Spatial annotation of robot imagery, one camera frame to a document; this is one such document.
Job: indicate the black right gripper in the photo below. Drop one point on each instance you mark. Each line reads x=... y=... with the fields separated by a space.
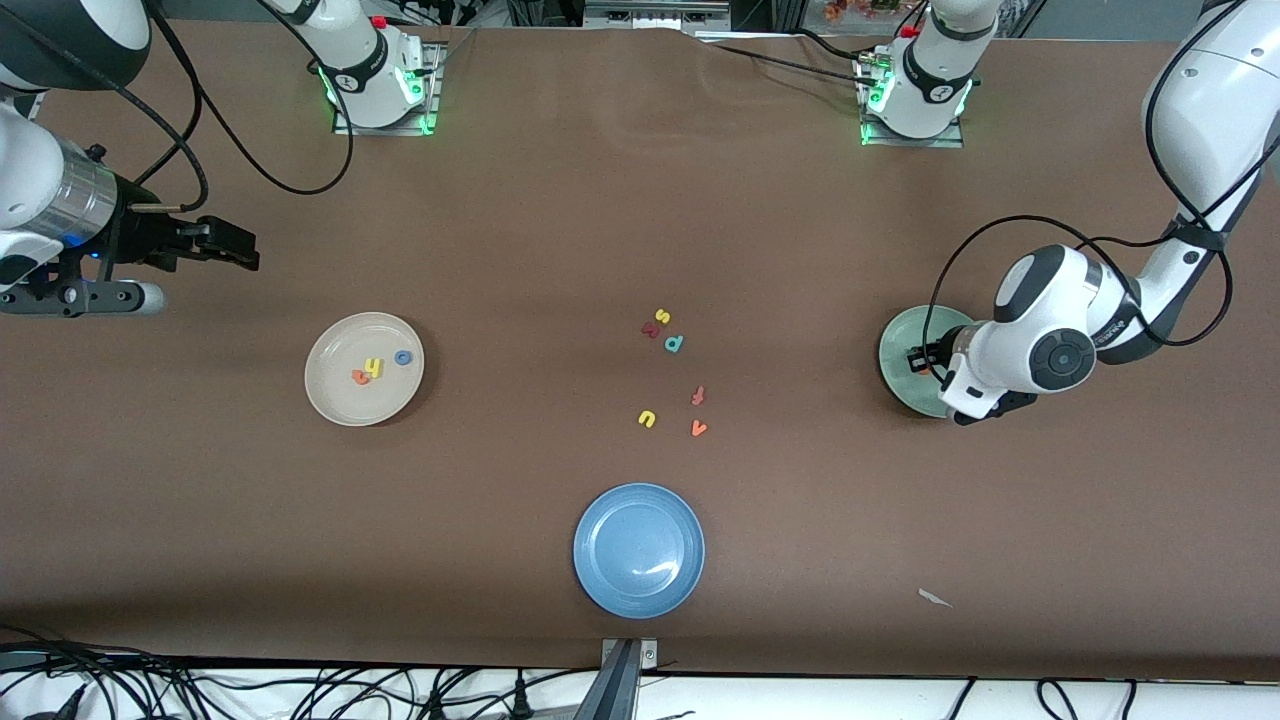
x=140 y=238

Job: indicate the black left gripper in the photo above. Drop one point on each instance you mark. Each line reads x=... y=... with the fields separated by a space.
x=934 y=355

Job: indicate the green plate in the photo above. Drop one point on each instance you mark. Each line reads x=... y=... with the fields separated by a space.
x=895 y=360

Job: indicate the white paper scrap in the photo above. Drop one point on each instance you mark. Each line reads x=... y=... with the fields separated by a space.
x=935 y=598

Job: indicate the blue plate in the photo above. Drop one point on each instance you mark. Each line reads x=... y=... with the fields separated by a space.
x=639 y=551

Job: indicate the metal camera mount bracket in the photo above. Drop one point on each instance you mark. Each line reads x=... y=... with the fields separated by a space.
x=620 y=680

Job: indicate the brown table cover sheet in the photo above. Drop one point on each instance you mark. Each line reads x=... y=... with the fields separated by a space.
x=600 y=200

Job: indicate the beige brown plate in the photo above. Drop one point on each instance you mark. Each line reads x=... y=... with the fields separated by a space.
x=340 y=400

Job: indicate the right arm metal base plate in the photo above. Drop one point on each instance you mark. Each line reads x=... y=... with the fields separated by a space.
x=434 y=90

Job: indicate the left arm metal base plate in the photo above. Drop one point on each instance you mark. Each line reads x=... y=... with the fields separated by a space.
x=920 y=143

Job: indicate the yellow letter y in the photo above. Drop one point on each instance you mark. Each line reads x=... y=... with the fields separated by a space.
x=375 y=368

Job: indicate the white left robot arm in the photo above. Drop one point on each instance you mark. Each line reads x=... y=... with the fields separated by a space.
x=1040 y=320

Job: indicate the orange flower decoration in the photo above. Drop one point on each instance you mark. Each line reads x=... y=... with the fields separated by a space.
x=860 y=8

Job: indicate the grey power strip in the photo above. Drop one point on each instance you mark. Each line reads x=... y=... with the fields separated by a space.
x=650 y=15

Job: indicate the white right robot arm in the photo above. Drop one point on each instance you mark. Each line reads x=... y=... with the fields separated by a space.
x=360 y=70

